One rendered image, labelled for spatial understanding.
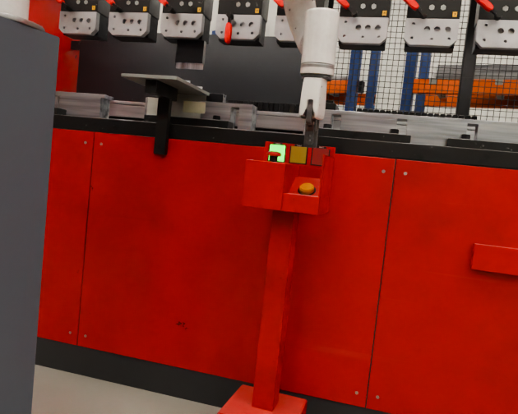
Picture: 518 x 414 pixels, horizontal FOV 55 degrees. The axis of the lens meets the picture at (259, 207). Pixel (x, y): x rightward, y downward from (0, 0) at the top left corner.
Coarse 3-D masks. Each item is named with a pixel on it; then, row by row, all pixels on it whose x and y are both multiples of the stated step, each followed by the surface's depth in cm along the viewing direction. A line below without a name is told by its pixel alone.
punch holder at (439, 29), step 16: (416, 0) 147; (432, 0) 146; (448, 0) 145; (416, 16) 147; (432, 16) 146; (448, 16) 145; (416, 32) 147; (432, 32) 146; (448, 32) 145; (416, 48) 151; (432, 48) 149; (448, 48) 148
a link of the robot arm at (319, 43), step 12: (312, 12) 119; (324, 12) 118; (336, 12) 119; (312, 24) 119; (324, 24) 118; (336, 24) 120; (312, 36) 120; (324, 36) 119; (336, 36) 121; (312, 48) 120; (324, 48) 119; (312, 60) 120; (324, 60) 120
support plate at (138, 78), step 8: (136, 80) 152; (144, 80) 150; (160, 80) 147; (168, 80) 146; (176, 80) 144; (184, 80) 147; (176, 88) 158; (184, 88) 157; (192, 88) 155; (200, 88) 159
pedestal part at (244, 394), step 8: (240, 392) 142; (248, 392) 143; (232, 400) 136; (240, 400) 137; (248, 400) 138; (280, 400) 140; (288, 400) 140; (296, 400) 141; (304, 400) 141; (224, 408) 131; (232, 408) 132; (240, 408) 132; (248, 408) 133; (256, 408) 133; (280, 408) 135; (288, 408) 135; (296, 408) 136; (304, 408) 139
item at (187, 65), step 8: (184, 40) 170; (192, 40) 169; (200, 40) 168; (184, 48) 170; (192, 48) 169; (200, 48) 168; (176, 56) 171; (184, 56) 170; (192, 56) 169; (200, 56) 169; (176, 64) 172; (184, 64) 171; (192, 64) 170; (200, 64) 170
